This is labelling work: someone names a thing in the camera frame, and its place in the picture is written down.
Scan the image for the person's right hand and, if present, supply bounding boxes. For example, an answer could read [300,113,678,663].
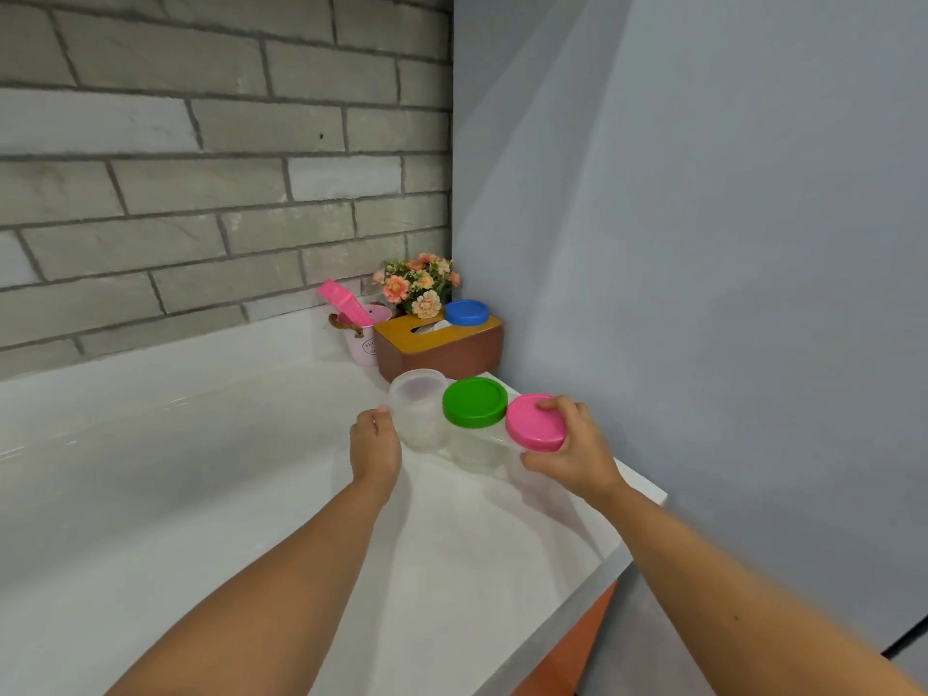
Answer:
[519,394,628,512]

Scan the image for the person's left hand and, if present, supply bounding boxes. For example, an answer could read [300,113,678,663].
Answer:
[349,405,404,507]

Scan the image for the clear plastic jar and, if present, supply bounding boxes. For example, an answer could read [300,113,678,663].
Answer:
[388,368,450,451]

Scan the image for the clear jar with pink lid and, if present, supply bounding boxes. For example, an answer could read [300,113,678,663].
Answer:
[504,393,568,494]

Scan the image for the pink metal bucket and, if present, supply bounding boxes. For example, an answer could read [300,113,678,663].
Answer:
[327,304,394,367]

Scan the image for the clear jar with green lid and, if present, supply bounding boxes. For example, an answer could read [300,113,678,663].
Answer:
[442,376,510,476]

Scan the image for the brown tissue box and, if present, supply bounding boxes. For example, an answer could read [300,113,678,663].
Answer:
[372,313,506,385]

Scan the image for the artificial flowers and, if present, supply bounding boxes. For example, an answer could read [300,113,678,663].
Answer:
[371,252,463,320]

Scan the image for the clear jar with blue lid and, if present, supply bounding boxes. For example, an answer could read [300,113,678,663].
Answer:
[443,299,491,328]

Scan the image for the person's right forearm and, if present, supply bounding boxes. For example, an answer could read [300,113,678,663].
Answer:
[594,484,922,696]

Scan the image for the person's left forearm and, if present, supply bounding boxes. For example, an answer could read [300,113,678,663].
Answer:
[104,478,392,696]

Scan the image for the white countertop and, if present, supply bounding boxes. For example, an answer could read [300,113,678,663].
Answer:
[0,304,668,696]

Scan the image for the orange cabinet front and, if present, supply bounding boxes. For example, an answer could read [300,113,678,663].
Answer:
[510,583,619,696]

